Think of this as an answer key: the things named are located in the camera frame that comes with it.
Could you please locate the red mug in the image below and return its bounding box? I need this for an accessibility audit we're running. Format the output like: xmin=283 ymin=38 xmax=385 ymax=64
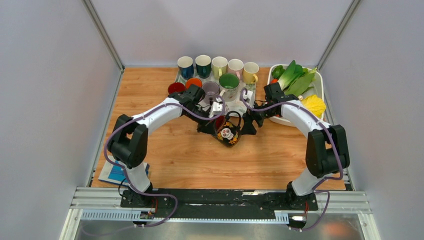
xmin=167 ymin=82 xmax=186 ymax=94

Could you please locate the cream cat pattern mug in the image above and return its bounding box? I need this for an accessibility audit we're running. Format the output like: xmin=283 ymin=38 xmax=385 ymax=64
xmin=218 ymin=73 xmax=240 ymax=102

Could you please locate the blue booklet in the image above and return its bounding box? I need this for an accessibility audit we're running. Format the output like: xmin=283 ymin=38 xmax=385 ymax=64
xmin=98 ymin=160 xmax=151 ymax=189

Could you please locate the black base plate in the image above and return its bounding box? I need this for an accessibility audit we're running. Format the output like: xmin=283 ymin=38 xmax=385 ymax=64
xmin=120 ymin=188 xmax=318 ymax=220

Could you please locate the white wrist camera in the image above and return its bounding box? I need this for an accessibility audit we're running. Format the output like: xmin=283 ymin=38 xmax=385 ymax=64
xmin=240 ymin=88 xmax=255 ymax=108
xmin=209 ymin=96 xmax=224 ymax=118

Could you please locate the purple cable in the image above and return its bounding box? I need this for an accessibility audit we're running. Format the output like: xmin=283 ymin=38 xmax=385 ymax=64
xmin=103 ymin=96 xmax=227 ymax=228
xmin=239 ymin=87 xmax=345 ymax=232

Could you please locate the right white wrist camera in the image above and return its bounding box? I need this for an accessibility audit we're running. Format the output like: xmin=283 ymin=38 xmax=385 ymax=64
xmin=240 ymin=88 xmax=255 ymax=108

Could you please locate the orange mug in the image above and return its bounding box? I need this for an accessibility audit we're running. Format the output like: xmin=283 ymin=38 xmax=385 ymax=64
xmin=185 ymin=77 xmax=203 ymax=90

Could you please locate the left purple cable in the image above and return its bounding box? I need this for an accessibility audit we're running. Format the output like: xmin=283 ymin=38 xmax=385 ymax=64
xmin=103 ymin=96 xmax=227 ymax=228

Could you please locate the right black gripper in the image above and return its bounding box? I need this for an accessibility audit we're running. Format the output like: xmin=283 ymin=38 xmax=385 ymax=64
xmin=240 ymin=98 xmax=277 ymax=135

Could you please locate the black floral mug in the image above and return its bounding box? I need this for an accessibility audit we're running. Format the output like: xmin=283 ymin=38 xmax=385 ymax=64
xmin=213 ymin=110 xmax=242 ymax=148

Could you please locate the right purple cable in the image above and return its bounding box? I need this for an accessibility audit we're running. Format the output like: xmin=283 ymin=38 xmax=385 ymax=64
xmin=239 ymin=87 xmax=345 ymax=232

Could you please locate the teal mug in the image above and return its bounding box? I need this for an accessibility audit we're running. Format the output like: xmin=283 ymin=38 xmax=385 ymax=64
xmin=195 ymin=54 xmax=212 ymax=79

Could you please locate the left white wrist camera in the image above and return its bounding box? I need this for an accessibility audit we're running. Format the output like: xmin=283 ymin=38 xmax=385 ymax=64
xmin=209 ymin=96 xmax=224 ymax=118

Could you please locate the pale yellow mug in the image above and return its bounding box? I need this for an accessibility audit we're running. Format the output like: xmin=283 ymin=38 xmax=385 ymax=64
xmin=242 ymin=62 xmax=260 ymax=85

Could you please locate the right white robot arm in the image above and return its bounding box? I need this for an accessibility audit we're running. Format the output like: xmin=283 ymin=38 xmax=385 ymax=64
xmin=241 ymin=83 xmax=350 ymax=209

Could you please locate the green bell pepper toy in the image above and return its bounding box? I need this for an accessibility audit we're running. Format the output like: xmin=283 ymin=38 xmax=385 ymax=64
xmin=271 ymin=65 xmax=285 ymax=79

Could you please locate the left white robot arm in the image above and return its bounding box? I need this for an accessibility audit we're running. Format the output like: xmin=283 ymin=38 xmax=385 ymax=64
xmin=103 ymin=85 xmax=226 ymax=207

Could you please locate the mauve mug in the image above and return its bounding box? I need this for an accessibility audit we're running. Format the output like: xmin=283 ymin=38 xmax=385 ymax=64
xmin=202 ymin=81 xmax=220 ymax=105

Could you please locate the blue mug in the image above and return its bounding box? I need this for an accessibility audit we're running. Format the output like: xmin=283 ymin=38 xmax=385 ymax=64
xmin=177 ymin=56 xmax=194 ymax=80

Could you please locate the light green faceted mug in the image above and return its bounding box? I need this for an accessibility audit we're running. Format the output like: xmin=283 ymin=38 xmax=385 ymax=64
xmin=211 ymin=56 xmax=228 ymax=80

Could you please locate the pink mug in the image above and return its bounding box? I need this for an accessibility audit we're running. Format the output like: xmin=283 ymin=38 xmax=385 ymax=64
xmin=227 ymin=58 xmax=244 ymax=80

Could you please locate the green bok choy toy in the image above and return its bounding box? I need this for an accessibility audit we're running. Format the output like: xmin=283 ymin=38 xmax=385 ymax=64
xmin=278 ymin=60 xmax=317 ymax=97

